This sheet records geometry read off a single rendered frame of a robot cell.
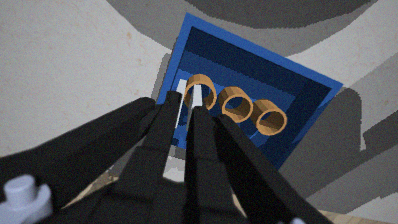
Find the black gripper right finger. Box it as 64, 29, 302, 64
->
184, 84, 334, 224

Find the bronze bushing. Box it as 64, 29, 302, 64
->
250, 98, 287, 136
218, 86, 253, 123
184, 74, 217, 110

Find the blue crate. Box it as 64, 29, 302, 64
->
157, 12, 344, 170

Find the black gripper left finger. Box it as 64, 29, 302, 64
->
0, 79, 187, 224

